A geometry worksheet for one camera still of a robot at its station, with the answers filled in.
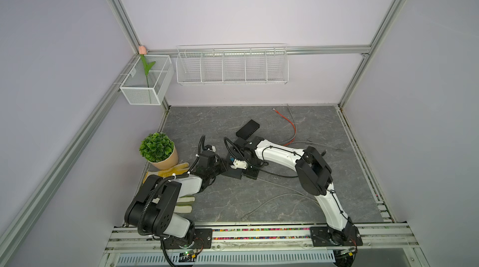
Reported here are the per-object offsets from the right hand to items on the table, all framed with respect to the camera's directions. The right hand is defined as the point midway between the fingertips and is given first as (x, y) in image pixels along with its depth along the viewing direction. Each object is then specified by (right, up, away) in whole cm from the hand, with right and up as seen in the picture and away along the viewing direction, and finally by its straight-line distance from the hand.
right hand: (252, 174), depth 91 cm
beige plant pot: (-39, +7, -6) cm, 40 cm away
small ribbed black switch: (-2, +22, +18) cm, 29 cm away
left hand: (-12, +5, +1) cm, 13 cm away
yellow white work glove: (-32, -11, -10) cm, 35 cm away
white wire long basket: (-1, +58, +8) cm, 58 cm away
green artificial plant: (-43, +15, -8) cm, 46 cm away
